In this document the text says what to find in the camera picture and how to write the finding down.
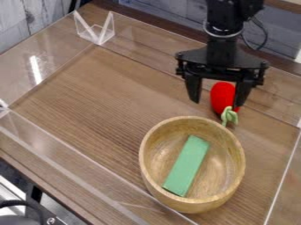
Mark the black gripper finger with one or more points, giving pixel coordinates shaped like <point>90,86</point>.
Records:
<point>193,86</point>
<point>242,90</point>

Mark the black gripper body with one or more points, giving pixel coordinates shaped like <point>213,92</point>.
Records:
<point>221,61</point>

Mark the green rectangular block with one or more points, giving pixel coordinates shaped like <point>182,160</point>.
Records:
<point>186,166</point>

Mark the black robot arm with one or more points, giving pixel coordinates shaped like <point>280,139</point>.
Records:
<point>226,17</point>

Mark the brown wooden bowl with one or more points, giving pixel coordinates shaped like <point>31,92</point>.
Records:
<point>221,171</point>

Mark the red plush strawberry toy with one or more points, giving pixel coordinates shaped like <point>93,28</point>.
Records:
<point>222,94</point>

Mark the clear acrylic corner bracket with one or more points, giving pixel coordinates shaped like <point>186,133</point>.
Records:
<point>98,34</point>

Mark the clear acrylic front wall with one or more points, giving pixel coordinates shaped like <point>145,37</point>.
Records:
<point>95,193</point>

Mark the black metal table frame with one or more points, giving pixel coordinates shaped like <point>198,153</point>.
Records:
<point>28,212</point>

